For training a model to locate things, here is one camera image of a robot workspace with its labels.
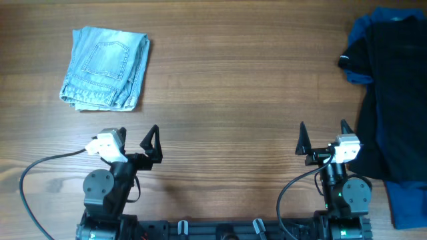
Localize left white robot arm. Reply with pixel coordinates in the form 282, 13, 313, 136
75, 125, 163, 240

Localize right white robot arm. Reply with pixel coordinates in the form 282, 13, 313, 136
296, 120, 373, 240

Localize light blue denim shorts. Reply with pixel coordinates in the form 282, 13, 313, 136
59, 26, 150, 111

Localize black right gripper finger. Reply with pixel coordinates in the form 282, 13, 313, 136
295, 121, 312, 155
340, 119, 354, 134

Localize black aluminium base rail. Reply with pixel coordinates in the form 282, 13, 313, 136
75, 217, 373, 240

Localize black folded garment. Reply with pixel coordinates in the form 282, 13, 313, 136
338, 16, 426, 182

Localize blue folded garment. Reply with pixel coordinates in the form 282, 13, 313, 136
344, 7, 426, 230

